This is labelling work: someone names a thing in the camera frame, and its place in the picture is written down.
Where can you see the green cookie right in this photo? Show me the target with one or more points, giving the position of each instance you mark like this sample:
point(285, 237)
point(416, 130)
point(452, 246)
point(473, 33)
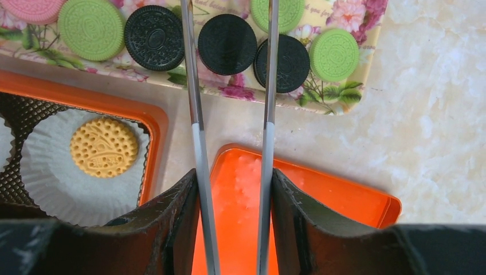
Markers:
point(334, 55)

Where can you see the green cookie packed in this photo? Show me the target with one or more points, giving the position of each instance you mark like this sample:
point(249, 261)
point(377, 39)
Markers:
point(290, 14)

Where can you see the floral cookie tray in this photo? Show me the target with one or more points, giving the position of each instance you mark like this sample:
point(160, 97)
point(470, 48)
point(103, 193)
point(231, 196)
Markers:
point(362, 19)

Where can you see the metal serving tongs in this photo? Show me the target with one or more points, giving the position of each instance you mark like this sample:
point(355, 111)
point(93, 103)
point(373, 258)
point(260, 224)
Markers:
point(200, 151)

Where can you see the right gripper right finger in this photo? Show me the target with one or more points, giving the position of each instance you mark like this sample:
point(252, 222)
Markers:
point(303, 247)

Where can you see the orange cookie box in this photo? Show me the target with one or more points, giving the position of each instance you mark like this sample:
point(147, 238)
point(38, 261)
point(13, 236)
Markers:
point(25, 101)

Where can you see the black cookie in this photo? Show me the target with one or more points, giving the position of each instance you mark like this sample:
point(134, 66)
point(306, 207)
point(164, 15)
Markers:
point(293, 64)
point(227, 44)
point(153, 36)

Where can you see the pink cookie bottom left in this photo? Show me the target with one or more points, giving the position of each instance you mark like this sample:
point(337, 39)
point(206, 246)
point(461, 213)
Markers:
point(38, 12)

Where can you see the green cookie bottom left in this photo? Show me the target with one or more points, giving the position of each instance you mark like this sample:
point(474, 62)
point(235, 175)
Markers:
point(92, 29)

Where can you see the white paper cup top-right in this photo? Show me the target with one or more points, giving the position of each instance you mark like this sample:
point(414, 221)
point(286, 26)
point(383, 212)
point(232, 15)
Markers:
point(61, 189)

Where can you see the black cookie middle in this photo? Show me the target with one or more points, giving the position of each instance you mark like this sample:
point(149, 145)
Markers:
point(227, 44)

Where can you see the green cookie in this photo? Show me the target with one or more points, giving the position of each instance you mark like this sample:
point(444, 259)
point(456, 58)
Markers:
point(92, 29)
point(334, 55)

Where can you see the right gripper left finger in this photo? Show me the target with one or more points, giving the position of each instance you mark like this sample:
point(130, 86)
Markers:
point(158, 237)

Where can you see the black cookie right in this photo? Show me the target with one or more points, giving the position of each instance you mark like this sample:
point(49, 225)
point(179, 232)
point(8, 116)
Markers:
point(293, 64)

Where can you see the black cookie left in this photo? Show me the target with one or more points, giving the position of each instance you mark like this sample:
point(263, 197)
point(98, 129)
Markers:
point(153, 36)

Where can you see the orange box lid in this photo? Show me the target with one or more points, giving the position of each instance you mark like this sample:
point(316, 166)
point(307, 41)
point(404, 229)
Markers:
point(322, 198)

